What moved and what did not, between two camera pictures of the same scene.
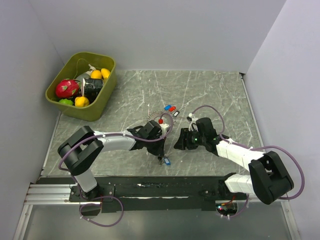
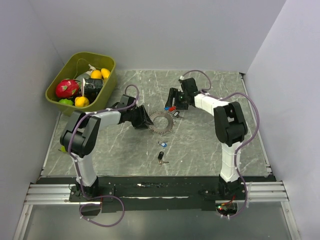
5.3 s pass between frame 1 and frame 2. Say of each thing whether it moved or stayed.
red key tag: stayed
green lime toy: stayed
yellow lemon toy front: stayed
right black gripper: moved
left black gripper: moved
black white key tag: stayed
